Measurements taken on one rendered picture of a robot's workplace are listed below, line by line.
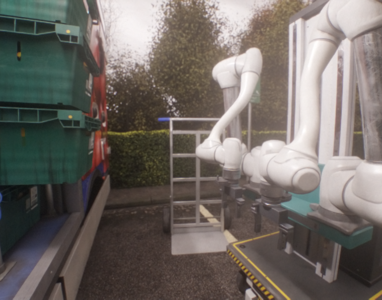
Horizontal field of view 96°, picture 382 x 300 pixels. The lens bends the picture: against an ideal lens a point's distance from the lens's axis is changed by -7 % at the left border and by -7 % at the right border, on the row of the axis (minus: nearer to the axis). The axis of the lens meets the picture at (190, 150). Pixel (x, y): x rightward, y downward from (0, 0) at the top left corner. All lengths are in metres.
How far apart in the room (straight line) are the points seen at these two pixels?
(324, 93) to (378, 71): 0.52
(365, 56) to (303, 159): 0.35
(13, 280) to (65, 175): 0.34
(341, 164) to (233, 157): 0.44
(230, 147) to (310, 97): 0.42
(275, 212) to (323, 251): 0.55
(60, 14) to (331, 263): 1.57
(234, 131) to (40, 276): 1.13
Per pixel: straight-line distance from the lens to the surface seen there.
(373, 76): 0.72
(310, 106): 0.68
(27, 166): 0.80
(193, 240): 2.03
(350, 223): 0.94
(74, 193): 1.20
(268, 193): 0.75
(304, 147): 0.60
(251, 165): 1.20
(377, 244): 1.31
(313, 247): 1.36
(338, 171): 0.88
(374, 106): 0.72
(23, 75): 0.81
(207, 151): 1.02
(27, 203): 1.08
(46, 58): 0.79
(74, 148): 0.74
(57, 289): 0.97
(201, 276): 1.66
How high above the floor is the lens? 1.09
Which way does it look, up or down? 6 degrees down
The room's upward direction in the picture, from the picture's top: straight up
